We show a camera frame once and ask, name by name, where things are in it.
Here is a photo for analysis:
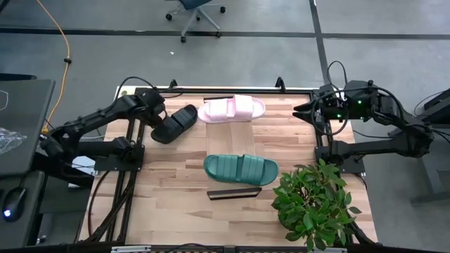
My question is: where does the pink ribbed slipper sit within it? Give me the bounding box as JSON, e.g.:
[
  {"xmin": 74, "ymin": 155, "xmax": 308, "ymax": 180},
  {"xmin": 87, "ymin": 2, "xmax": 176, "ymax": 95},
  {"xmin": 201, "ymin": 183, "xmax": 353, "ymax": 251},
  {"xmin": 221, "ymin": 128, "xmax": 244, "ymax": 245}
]
[{"xmin": 197, "ymin": 93, "xmax": 267, "ymax": 124}]

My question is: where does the black equipment box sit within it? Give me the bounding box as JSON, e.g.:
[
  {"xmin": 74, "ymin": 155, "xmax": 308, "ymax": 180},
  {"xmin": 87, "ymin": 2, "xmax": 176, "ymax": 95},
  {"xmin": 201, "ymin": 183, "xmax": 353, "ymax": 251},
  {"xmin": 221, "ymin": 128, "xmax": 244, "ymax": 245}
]
[{"xmin": 421, "ymin": 87, "xmax": 450, "ymax": 124}]

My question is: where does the clear plastic bag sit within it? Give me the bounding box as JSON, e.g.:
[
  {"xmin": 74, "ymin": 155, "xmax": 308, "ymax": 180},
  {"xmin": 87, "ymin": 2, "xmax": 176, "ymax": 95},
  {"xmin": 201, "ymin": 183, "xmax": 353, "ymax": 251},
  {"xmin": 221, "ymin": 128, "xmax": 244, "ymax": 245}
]
[{"xmin": 0, "ymin": 126, "xmax": 28, "ymax": 156}]

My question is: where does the large green potted plant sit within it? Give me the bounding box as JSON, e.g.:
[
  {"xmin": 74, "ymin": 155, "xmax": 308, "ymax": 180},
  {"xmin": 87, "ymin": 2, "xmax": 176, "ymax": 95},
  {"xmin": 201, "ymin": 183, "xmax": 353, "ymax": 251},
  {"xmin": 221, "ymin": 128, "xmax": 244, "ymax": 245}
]
[{"xmin": 270, "ymin": 157, "xmax": 363, "ymax": 252}]

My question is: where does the black hose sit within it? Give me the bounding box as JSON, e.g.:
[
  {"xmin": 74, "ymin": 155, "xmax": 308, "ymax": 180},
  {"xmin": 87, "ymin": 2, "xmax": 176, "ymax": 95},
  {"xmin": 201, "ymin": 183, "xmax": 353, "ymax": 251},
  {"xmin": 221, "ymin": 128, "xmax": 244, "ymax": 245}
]
[{"xmin": 87, "ymin": 169, "xmax": 112, "ymax": 238}]

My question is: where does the green ribbed slipper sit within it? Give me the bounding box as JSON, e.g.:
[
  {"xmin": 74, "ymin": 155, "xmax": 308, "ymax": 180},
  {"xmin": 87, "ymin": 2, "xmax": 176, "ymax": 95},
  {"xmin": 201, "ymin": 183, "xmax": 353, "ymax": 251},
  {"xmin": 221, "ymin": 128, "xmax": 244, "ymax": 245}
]
[{"xmin": 203, "ymin": 153, "xmax": 280, "ymax": 187}]

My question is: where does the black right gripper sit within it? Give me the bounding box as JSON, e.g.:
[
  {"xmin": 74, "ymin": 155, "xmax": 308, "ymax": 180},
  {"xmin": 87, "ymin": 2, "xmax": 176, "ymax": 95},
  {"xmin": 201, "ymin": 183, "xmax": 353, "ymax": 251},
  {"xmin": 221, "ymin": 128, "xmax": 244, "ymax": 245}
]
[{"xmin": 292, "ymin": 93, "xmax": 349, "ymax": 123}]

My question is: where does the blue seat office chair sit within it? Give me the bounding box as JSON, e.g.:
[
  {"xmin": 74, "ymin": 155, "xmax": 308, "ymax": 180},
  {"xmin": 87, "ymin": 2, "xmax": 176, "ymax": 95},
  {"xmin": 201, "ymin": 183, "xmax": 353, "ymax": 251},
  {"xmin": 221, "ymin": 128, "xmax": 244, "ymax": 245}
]
[{"xmin": 165, "ymin": 0, "xmax": 226, "ymax": 44}]

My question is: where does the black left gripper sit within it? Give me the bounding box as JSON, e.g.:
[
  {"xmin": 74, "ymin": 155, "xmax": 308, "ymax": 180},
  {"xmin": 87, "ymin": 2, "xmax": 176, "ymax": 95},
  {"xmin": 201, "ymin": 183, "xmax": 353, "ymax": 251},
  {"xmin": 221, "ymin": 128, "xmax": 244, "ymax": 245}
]
[{"xmin": 138, "ymin": 89, "xmax": 172, "ymax": 136}]

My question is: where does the short black looped cable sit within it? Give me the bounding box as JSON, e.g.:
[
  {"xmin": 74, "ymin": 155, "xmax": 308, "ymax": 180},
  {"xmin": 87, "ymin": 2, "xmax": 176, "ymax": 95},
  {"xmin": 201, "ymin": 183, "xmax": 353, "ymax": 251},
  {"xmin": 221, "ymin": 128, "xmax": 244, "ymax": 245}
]
[{"xmin": 326, "ymin": 60, "xmax": 349, "ymax": 87}]

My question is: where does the black desk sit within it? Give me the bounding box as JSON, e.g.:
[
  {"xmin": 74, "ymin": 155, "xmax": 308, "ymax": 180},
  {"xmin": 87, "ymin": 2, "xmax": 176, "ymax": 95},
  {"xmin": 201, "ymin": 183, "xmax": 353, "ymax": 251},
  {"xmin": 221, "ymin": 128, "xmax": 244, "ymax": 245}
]
[{"xmin": 0, "ymin": 170, "xmax": 47, "ymax": 249}]

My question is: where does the white paper sheet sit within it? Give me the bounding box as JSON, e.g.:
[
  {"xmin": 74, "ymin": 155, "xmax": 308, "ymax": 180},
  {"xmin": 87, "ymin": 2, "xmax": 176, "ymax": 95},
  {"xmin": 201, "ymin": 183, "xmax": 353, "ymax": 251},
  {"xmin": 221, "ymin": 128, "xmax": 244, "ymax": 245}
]
[{"xmin": 68, "ymin": 155, "xmax": 100, "ymax": 189}]

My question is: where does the black metal table frame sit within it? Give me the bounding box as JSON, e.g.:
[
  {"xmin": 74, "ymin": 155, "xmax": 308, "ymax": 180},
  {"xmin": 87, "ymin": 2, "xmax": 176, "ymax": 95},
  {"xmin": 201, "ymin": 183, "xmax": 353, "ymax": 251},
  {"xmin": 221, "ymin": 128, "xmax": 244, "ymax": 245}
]
[{"xmin": 79, "ymin": 86, "xmax": 379, "ymax": 253}]

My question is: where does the black ribbed slipper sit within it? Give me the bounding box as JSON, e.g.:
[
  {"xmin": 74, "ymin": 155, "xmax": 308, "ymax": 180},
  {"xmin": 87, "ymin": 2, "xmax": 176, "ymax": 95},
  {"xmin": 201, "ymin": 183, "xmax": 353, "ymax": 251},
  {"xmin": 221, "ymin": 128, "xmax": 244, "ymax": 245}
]
[{"xmin": 150, "ymin": 103, "xmax": 199, "ymax": 145}]

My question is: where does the black computer mouse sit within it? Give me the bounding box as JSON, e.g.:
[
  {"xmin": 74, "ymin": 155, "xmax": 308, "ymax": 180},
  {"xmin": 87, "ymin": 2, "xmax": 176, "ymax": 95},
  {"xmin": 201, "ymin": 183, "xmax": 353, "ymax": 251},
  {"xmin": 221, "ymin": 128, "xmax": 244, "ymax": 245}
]
[{"xmin": 1, "ymin": 186, "xmax": 27, "ymax": 223}]

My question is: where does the yellow cable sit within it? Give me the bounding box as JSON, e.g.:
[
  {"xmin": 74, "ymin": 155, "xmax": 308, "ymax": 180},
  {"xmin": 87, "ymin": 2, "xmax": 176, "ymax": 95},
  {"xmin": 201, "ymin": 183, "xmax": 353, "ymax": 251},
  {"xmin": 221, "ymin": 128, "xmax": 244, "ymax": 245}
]
[{"xmin": 34, "ymin": 0, "xmax": 72, "ymax": 136}]

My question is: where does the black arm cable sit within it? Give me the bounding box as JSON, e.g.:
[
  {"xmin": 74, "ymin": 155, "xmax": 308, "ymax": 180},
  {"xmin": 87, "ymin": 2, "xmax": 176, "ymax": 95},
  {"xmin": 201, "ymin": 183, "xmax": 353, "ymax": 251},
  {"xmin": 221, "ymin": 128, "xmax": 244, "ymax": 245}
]
[{"xmin": 114, "ymin": 76, "xmax": 184, "ymax": 103}]

